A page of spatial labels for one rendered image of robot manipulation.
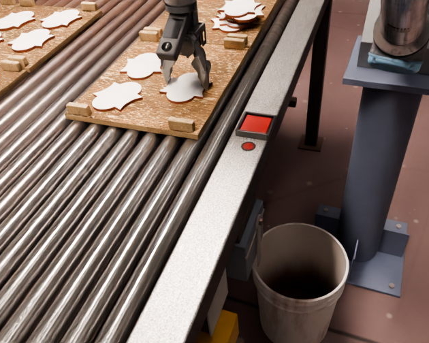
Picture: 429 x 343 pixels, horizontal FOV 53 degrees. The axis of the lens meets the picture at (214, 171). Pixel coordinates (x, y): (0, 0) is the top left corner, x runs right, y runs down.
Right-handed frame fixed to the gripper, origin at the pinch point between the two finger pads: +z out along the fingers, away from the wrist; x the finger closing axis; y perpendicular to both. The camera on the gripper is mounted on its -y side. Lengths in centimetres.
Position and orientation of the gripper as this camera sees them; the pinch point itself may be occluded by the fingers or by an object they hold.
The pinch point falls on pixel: (186, 86)
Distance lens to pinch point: 110.7
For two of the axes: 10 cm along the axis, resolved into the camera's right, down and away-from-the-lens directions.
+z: 0.6, 7.7, 6.4
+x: -9.4, -1.7, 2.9
